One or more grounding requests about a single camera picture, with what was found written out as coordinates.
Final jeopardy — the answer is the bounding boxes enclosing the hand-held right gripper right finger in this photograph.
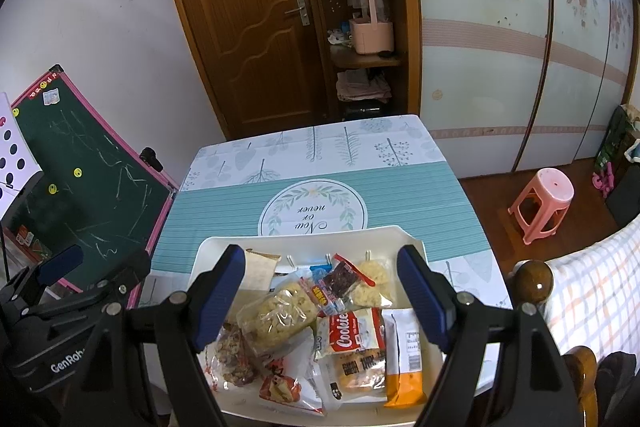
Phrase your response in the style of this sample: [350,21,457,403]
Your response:
[396,245,587,427]

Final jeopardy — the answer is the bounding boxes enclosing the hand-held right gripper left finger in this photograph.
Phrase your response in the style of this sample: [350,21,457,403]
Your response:
[67,244,246,427]

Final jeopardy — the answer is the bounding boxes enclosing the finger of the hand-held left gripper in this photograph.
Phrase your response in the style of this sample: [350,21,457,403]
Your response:
[22,244,84,289]
[30,251,151,323]

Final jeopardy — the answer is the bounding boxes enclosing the white orange snack packet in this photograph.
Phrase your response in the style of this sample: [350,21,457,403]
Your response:
[381,307,430,409]

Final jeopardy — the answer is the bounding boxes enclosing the beige paper snack packet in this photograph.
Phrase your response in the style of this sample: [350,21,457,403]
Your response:
[245,248,282,293]

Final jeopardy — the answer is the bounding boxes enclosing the mixed nut crisp packet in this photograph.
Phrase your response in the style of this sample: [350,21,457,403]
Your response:
[210,322,261,390]

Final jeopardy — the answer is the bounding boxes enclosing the yellow round crisp packet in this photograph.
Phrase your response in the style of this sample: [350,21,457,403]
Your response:
[350,257,396,310]

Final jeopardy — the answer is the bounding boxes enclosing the yellow crisp block packet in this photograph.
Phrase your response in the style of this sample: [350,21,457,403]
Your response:
[236,284,321,358]

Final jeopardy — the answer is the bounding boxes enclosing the red white cookie packet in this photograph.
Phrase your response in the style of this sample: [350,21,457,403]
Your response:
[314,307,387,360]

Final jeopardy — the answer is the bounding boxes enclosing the dark brownie packet red trim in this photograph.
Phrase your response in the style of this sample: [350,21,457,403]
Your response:
[310,253,377,315]

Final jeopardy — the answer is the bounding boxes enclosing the large white bag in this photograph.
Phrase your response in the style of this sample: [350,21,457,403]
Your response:
[265,327,328,415]

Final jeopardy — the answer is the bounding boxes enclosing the clear bread packet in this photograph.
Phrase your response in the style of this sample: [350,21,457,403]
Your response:
[320,347,390,410]

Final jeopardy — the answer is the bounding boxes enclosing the red candy packet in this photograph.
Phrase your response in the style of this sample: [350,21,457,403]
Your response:
[257,369,303,405]

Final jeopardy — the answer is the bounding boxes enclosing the white plastic tray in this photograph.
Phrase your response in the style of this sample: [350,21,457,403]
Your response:
[187,224,446,418]

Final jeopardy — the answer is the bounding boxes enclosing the white paper black dots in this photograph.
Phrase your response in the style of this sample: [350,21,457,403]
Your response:
[0,92,43,202]

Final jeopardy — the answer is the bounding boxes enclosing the black easel knob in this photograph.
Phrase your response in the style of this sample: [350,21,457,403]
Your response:
[139,148,165,172]

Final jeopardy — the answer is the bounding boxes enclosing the pink plastic stool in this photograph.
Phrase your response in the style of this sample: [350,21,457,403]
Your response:
[508,168,575,245]

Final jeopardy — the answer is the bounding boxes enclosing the checked white blanket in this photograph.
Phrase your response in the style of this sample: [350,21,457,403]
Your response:
[542,214,640,358]

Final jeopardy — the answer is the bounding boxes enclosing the pink toy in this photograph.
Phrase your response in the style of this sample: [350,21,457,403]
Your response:
[592,162,616,198]

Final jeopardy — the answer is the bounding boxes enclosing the dark cloth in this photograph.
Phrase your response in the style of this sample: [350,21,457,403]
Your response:
[605,167,640,228]

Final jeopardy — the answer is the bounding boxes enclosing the folded cloths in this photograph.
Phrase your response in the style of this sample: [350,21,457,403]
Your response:
[336,69,392,102]

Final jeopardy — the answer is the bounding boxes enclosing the floral sliding wardrobe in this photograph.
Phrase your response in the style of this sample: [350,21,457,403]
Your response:
[405,0,640,172]

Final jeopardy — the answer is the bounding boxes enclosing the pink basket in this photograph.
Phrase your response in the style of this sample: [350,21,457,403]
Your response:
[348,0,396,56]

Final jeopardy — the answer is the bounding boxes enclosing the wooden shelf cabinet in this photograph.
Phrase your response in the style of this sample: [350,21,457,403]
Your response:
[297,0,423,122]

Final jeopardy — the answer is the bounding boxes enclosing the wooden door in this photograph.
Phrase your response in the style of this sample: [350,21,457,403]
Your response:
[156,0,326,140]

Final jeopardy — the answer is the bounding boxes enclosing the green chalkboard pink frame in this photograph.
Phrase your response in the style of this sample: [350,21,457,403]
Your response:
[0,64,180,295]

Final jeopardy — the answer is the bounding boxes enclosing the wooden bed frame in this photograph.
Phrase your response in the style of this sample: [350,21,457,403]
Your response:
[510,259,600,427]

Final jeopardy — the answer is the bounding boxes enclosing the metal door handle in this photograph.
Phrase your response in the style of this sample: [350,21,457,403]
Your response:
[284,0,311,26]

